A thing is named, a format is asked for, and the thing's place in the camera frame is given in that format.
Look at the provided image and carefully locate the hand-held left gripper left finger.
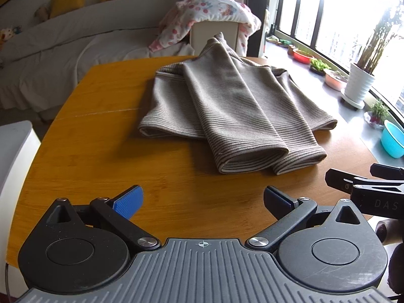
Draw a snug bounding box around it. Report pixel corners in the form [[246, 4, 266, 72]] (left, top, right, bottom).
[[42, 185, 161, 252]]

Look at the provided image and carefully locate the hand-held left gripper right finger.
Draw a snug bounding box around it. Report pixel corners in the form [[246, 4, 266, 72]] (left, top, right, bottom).
[[246, 185, 364, 254]]

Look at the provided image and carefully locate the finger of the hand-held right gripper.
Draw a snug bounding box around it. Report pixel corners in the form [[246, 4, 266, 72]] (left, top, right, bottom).
[[325, 168, 404, 194], [370, 163, 404, 181]]

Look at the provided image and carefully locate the striped beige garment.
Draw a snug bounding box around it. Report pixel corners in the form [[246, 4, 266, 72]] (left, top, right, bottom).
[[138, 32, 338, 176]]

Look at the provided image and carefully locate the person's right hand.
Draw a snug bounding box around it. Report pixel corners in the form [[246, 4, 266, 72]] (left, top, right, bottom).
[[375, 219, 404, 247]]

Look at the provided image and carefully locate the teal plastic basin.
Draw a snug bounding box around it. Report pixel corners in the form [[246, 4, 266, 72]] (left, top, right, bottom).
[[380, 120, 404, 159]]

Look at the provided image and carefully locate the small potted plant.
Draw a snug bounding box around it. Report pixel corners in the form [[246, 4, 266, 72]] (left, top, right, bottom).
[[364, 99, 391, 130]]

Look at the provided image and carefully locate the potted palm in white pot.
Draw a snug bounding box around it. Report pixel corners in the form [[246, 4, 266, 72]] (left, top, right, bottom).
[[340, 5, 404, 110]]

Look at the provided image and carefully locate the pink basin planter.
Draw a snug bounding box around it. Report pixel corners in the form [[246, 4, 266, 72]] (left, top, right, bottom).
[[324, 69, 349, 92]]

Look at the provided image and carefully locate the black tray of green plants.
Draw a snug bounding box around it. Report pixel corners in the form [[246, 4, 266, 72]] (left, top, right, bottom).
[[309, 57, 332, 77]]

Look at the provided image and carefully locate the white chair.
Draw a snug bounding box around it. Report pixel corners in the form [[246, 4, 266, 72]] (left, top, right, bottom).
[[0, 120, 42, 261]]

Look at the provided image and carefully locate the red plastic basin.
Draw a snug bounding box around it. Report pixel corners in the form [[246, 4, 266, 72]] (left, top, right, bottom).
[[292, 49, 315, 65]]

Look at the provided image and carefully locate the white covered sofa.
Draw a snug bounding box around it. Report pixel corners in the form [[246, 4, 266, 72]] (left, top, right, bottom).
[[0, 0, 196, 122]]

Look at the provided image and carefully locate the cream chair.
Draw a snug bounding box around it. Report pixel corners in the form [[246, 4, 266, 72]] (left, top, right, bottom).
[[189, 20, 239, 54]]

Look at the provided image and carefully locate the floral print blanket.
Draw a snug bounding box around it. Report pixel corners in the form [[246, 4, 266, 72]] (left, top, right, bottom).
[[148, 0, 262, 58]]

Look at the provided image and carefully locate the spotted plush toy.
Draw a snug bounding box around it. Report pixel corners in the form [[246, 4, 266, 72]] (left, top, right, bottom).
[[0, 25, 23, 43]]

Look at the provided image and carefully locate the small plush toy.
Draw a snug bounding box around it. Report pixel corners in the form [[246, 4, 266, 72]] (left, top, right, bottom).
[[34, 5, 52, 21]]

